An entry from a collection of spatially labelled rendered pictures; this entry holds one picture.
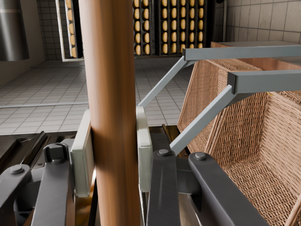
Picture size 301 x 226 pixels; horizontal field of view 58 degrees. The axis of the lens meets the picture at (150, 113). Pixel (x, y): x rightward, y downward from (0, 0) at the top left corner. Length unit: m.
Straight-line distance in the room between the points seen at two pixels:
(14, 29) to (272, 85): 2.92
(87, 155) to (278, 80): 0.55
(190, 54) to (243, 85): 0.48
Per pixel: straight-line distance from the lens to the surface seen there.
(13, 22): 3.29
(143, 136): 0.16
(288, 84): 0.67
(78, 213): 1.08
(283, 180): 1.21
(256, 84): 0.63
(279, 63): 1.19
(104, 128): 0.17
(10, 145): 1.86
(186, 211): 1.12
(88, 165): 0.16
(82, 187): 0.16
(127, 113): 0.17
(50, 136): 1.89
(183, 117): 1.80
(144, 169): 0.15
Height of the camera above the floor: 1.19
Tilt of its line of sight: 5 degrees down
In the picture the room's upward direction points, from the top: 93 degrees counter-clockwise
